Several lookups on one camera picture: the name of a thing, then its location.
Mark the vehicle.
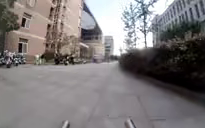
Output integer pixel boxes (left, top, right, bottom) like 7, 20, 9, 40
92, 54, 105, 64

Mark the distant pale tower building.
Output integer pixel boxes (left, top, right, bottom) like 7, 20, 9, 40
103, 35, 115, 58

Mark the building with curved glass roof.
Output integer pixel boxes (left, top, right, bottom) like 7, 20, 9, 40
79, 3, 106, 61

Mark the row of parked scooters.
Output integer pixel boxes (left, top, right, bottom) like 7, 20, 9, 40
53, 53, 78, 66
0, 49, 28, 69

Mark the grey paved road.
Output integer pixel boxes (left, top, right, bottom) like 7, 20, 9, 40
0, 61, 205, 128

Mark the thin tall tree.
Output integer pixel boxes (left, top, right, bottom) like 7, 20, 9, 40
121, 2, 139, 51
135, 0, 159, 49

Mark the bare tree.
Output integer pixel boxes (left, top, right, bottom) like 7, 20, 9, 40
44, 0, 79, 56

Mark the robot's own part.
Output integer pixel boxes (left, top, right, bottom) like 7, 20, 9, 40
60, 119, 71, 128
124, 118, 138, 128

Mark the dark green hedge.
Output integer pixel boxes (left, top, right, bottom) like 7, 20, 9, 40
118, 31, 205, 93

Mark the tan brick building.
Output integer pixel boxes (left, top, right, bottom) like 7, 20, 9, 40
3, 0, 86, 63

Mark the grey kerb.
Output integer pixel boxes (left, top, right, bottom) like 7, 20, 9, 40
119, 68, 205, 108

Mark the grey multi-storey building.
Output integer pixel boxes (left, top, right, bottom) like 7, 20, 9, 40
151, 0, 205, 46

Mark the dark leafy tree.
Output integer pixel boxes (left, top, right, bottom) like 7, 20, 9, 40
0, 0, 21, 53

